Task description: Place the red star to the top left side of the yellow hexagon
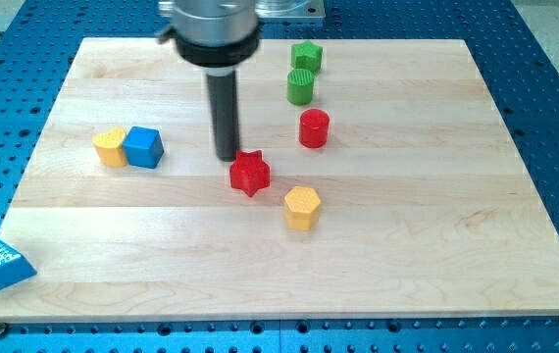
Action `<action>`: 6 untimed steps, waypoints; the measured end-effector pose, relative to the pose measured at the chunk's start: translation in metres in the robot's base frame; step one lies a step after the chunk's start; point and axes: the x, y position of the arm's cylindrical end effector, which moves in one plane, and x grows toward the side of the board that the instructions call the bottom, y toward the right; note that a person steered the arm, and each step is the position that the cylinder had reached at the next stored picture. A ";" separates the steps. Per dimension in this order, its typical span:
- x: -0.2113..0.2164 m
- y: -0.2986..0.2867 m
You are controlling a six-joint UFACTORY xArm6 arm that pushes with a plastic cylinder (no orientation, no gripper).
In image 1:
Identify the green cylinder block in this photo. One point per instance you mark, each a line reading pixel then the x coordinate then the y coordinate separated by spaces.
pixel 300 86

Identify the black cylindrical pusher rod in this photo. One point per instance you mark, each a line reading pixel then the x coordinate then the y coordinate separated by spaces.
pixel 222 93

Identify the yellow heart block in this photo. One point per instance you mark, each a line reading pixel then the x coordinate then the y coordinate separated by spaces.
pixel 109 147

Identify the blue cube block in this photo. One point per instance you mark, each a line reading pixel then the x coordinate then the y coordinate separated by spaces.
pixel 143 147

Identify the blue triangle block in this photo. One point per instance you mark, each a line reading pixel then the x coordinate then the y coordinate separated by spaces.
pixel 14 266

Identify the blue perforated metal table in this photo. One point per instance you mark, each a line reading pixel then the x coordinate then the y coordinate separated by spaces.
pixel 38 48

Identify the green star block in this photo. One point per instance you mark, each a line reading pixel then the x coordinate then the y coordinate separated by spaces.
pixel 307 56

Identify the red star block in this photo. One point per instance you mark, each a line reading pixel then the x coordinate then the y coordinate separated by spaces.
pixel 249 172

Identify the red cylinder block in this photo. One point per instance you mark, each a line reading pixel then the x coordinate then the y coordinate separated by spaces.
pixel 314 128

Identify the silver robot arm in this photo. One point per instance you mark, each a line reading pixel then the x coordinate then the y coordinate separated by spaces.
pixel 215 36

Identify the light wooden board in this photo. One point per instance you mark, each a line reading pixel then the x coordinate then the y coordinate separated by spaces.
pixel 428 209

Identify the yellow hexagon block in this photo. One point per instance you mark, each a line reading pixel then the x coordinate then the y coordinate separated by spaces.
pixel 302 207

